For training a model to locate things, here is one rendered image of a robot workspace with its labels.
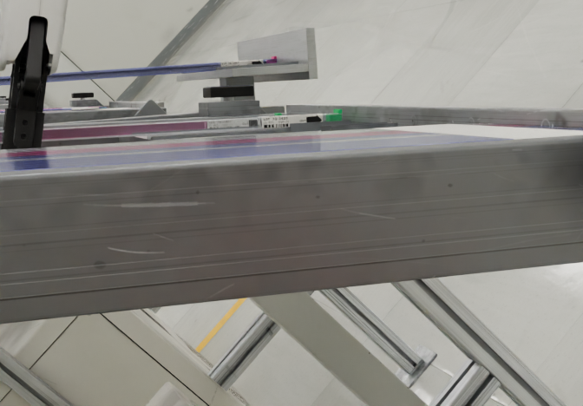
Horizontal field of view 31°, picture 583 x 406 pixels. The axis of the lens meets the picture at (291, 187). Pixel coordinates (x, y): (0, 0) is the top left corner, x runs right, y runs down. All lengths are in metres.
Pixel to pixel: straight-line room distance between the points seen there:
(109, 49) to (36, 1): 7.74
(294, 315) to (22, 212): 1.07
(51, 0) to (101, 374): 1.18
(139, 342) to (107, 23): 6.78
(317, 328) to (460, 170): 1.03
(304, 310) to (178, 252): 1.05
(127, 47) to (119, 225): 8.20
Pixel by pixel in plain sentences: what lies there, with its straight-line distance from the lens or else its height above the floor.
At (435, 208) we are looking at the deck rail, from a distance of 0.49.
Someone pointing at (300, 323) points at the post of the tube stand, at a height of 0.44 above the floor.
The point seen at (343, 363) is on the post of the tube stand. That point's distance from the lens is 1.53.
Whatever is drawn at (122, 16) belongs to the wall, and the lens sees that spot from 8.65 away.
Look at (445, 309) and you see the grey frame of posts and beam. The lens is 1.31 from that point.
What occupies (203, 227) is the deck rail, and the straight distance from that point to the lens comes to 0.45.
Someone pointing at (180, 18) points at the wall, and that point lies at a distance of 8.74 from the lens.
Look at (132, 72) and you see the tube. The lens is 1.40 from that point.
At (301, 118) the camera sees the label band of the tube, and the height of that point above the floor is 0.76.
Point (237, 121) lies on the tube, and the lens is 0.95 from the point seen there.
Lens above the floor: 1.00
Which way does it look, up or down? 16 degrees down
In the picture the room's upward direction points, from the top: 46 degrees counter-clockwise
